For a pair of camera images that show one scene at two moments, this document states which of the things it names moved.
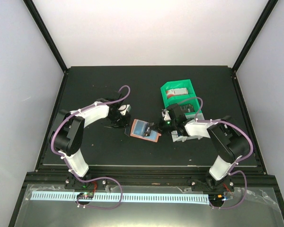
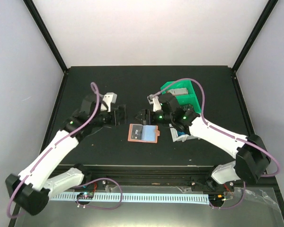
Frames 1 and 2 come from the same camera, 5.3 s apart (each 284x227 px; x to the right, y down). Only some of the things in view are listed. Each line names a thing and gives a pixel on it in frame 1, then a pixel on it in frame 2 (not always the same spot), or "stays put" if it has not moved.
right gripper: [158, 128] -> [144, 117]
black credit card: [147, 129] -> [137, 132]
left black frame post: [44, 29] stays put
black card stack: [187, 108] stays put
